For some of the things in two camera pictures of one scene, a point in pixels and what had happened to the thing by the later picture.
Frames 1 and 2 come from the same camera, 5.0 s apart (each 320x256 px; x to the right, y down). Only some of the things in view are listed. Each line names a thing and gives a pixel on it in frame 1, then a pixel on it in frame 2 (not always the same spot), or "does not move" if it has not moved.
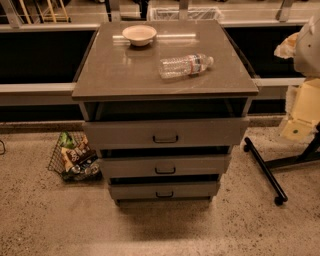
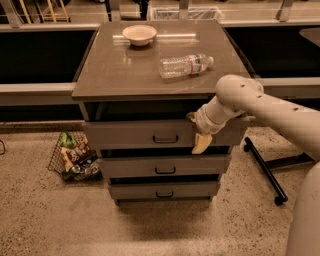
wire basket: (75, 158) does not move
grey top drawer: (166, 133) does not move
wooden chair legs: (54, 17) does not move
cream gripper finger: (288, 47) -> (202, 142)
